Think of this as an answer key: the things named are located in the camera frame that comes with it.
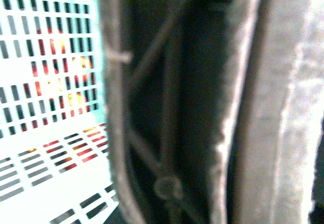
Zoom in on light teal plastic basket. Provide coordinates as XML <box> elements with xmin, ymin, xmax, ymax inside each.
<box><xmin>1</xmin><ymin>0</ymin><xmax>118</xmax><ymax>223</ymax></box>

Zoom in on dark brown basket handle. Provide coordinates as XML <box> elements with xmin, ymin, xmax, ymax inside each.
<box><xmin>100</xmin><ymin>0</ymin><xmax>317</xmax><ymax>223</ymax></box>

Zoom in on red yellow fruit behind basket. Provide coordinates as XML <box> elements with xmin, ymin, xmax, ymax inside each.
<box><xmin>20</xmin><ymin>27</ymin><xmax>107</xmax><ymax>173</ymax></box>

